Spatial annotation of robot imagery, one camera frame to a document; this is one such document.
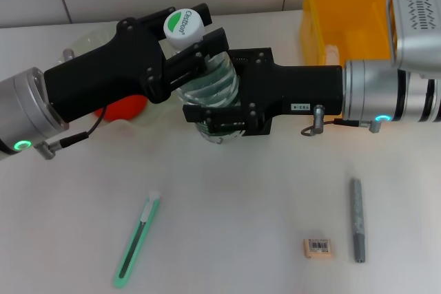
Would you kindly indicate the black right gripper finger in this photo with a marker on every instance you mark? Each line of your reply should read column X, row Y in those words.
column 215, row 42
column 245, row 64

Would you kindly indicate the clear green-label water bottle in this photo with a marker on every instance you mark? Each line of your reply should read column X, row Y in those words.
column 210, row 80

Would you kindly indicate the grey glitter pen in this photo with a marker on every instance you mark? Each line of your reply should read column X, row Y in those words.
column 358, row 225

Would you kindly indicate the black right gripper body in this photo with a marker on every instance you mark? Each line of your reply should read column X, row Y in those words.
column 303, row 89

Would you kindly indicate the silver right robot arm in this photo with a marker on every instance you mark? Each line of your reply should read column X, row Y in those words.
column 372, row 91

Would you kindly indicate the white paper ball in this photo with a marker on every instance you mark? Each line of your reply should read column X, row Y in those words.
column 331, row 54

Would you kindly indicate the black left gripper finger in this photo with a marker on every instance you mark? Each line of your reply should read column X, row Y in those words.
column 151, row 20
column 193, row 114

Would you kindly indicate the green glass fruit plate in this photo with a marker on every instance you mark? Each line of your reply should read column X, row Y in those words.
column 89, row 41

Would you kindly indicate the yellow plastic bin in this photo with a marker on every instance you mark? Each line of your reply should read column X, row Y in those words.
column 344, row 8

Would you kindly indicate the red-orange knitted toy orange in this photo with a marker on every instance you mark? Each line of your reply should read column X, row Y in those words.
column 120, row 108

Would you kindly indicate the beige eraser with barcode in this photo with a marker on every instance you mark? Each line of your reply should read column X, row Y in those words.
column 317, row 248

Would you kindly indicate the green utility knife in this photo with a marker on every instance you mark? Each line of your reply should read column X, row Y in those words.
column 136, row 239

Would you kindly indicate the silver wrist post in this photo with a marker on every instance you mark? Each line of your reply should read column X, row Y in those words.
column 318, row 118
column 68, row 54

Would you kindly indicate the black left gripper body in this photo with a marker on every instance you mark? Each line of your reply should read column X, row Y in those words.
column 110, row 73

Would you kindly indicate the silver right wrist post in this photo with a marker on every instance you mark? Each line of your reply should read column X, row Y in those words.
column 318, row 118

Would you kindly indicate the silver left wrist post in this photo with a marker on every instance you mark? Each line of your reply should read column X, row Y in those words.
column 68, row 54

